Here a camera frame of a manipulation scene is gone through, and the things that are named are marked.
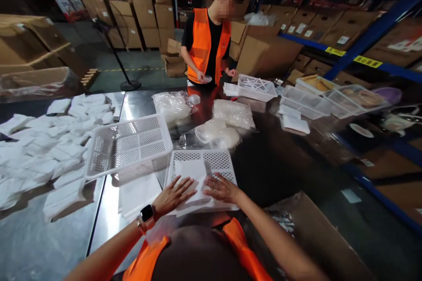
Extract white lattice plastic basket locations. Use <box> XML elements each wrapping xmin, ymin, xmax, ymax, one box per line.
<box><xmin>163</xmin><ymin>149</ymin><xmax>240</xmax><ymax>218</ymax></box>

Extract bag of clear plastic lids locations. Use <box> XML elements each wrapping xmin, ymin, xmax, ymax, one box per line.
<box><xmin>151</xmin><ymin>91</ymin><xmax>201</xmax><ymax>127</ymax></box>
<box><xmin>212</xmin><ymin>98</ymin><xmax>257</xmax><ymax>132</ymax></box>

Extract cartons on wooden pallet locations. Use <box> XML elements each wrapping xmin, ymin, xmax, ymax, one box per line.
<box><xmin>0</xmin><ymin>13</ymin><xmax>101</xmax><ymax>88</ymax></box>

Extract bag of clear plastic bowls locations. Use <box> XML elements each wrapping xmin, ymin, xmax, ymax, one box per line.
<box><xmin>174</xmin><ymin>119</ymin><xmax>244</xmax><ymax>151</ymax></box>

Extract white basket with paper strips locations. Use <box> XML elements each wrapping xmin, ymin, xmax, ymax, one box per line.
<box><xmin>236</xmin><ymin>73</ymin><xmax>279</xmax><ymax>103</ymax></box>

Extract person's right hand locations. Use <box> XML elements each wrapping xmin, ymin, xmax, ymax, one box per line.
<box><xmin>203</xmin><ymin>172</ymin><xmax>245</xmax><ymax>206</ymax></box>

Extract stack of cartons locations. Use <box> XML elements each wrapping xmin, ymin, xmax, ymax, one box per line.
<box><xmin>79</xmin><ymin>0</ymin><xmax>185</xmax><ymax>52</ymax></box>

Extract white basket with yellow items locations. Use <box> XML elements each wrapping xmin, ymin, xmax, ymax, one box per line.
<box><xmin>295</xmin><ymin>74</ymin><xmax>338</xmax><ymax>96</ymax></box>

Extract person's left hand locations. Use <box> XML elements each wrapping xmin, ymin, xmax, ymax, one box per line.
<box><xmin>152</xmin><ymin>175</ymin><xmax>198</xmax><ymax>220</ymax></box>

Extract white basket with round items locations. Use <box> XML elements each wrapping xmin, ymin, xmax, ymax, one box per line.
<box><xmin>324</xmin><ymin>83</ymin><xmax>392</xmax><ymax>119</ymax></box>

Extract white packet stack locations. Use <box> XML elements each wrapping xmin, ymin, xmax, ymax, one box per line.
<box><xmin>118</xmin><ymin>173</ymin><xmax>164</xmax><ymax>220</ymax></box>

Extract open cardboard box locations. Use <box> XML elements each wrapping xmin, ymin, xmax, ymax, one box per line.
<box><xmin>263</xmin><ymin>191</ymin><xmax>378</xmax><ymax>281</ymax></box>

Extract empty white mesh basket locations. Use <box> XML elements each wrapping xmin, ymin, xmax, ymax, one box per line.
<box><xmin>279</xmin><ymin>84</ymin><xmax>334</xmax><ymax>121</ymax></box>

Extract purple plastic basin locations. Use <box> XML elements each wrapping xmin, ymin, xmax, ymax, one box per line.
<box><xmin>371</xmin><ymin>87</ymin><xmax>404</xmax><ymax>106</ymax></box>

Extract black floor fan stand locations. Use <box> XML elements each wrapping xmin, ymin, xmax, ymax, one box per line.
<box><xmin>93</xmin><ymin>17</ymin><xmax>142</xmax><ymax>92</ymax></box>

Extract cardboard box with plastic liner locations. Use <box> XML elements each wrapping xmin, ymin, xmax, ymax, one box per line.
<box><xmin>0</xmin><ymin>66</ymin><xmax>86</xmax><ymax>104</ymax></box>

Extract pile of white packets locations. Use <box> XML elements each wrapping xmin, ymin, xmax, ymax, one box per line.
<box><xmin>0</xmin><ymin>92</ymin><xmax>116</xmax><ymax>223</ymax></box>

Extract large white plastic basket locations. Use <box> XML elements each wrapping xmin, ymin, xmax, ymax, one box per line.
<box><xmin>84</xmin><ymin>113</ymin><xmax>175</xmax><ymax>187</ymax></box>

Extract small white packet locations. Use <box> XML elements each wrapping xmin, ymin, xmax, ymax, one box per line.
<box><xmin>278</xmin><ymin>104</ymin><xmax>302</xmax><ymax>120</ymax></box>
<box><xmin>282</xmin><ymin>115</ymin><xmax>311</xmax><ymax>135</ymax></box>

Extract person's body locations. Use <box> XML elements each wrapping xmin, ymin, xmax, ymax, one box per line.
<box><xmin>122</xmin><ymin>216</ymin><xmax>275</xmax><ymax>281</ymax></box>

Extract white folded packet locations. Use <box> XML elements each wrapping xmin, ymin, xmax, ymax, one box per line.
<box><xmin>222</xmin><ymin>82</ymin><xmax>240</xmax><ymax>97</ymax></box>

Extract blue metal shelf rack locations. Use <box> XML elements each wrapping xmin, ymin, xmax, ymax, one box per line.
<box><xmin>249</xmin><ymin>0</ymin><xmax>422</xmax><ymax>239</ymax></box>

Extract large brown carton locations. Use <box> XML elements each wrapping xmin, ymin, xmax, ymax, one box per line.
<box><xmin>236</xmin><ymin>33</ymin><xmax>305</xmax><ymax>79</ymax></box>

